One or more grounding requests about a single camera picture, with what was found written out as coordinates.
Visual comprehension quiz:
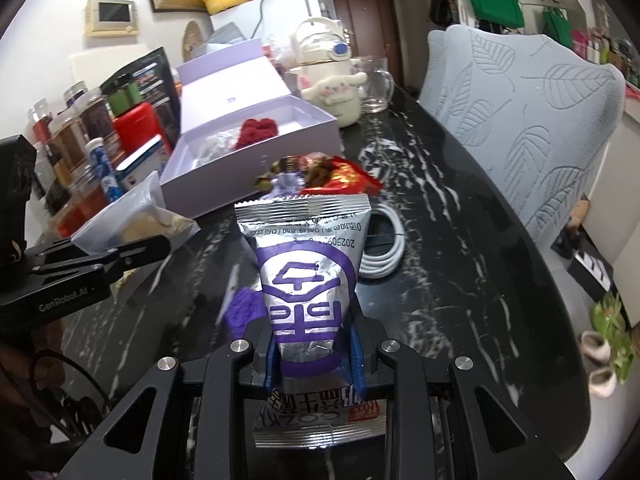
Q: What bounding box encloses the translucent white pouch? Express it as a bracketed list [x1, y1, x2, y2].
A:
[72, 171, 201, 255]

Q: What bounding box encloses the silver purple snack packet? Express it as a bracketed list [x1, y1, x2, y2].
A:
[234, 194, 372, 377]

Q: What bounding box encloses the white cable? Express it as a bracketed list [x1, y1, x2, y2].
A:
[357, 202, 407, 281]

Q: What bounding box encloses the white illustrated snack packet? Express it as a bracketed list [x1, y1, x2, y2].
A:
[195, 127, 241, 166]

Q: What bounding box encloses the gold brown snack bag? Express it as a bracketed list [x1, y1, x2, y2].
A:
[254, 153, 336, 198]

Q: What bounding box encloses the red gold snack packet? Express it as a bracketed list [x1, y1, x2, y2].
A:
[300, 156, 383, 196]

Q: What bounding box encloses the dark red fluffy scrunchie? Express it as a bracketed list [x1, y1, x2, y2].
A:
[234, 118, 279, 150]

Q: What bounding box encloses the silver lid spice jar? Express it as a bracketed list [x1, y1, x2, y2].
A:
[74, 88, 120, 155]

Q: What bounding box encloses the red water bottle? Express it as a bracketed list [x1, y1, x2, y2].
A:
[113, 102, 171, 155]

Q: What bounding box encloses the green band jar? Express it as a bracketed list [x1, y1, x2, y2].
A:
[104, 75, 143, 117]

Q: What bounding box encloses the black printed package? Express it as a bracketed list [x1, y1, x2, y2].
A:
[100, 47, 180, 146]

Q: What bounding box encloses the lavender gift box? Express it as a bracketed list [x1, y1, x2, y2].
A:
[160, 39, 342, 218]

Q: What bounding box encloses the woven straw fan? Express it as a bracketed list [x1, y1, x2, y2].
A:
[181, 21, 205, 62]

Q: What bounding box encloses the grey plastic mailer bag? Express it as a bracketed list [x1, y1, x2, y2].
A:
[205, 22, 246, 52]

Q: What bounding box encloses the cream cinnamoroll water bottle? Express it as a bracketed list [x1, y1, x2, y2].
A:
[291, 16, 368, 128]

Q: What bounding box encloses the white mini fridge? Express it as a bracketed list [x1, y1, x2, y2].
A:
[210, 0, 321, 44]

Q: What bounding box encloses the grey leaf-pattern chair cover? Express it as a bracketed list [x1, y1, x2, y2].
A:
[419, 25, 626, 249]

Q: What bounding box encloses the brown entrance door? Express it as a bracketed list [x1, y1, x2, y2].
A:
[333, 0, 404, 86]

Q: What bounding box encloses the black hanging handbag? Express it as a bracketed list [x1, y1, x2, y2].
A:
[430, 0, 454, 27]

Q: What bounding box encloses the green tote bag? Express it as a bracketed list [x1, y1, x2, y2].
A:
[542, 8, 573, 49]
[470, 0, 524, 28]

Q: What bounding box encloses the beige wall intercom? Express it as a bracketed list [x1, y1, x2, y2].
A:
[85, 0, 139, 37]

